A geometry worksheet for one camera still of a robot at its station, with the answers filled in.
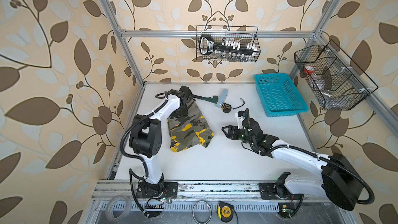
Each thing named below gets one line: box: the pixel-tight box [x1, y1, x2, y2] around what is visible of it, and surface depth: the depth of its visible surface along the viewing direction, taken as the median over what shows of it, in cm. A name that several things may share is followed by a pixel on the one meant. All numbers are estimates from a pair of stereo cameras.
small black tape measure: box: [221, 98, 246, 114], surface depth 106 cm
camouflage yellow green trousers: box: [166, 98, 215, 153], surface depth 91 cm
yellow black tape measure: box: [217, 200, 235, 223], surface depth 68 cm
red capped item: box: [303, 65, 315, 75], surface depth 84 cm
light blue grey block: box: [216, 88, 229, 109], surface depth 110 cm
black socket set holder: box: [199, 34, 258, 56], surface depth 85 cm
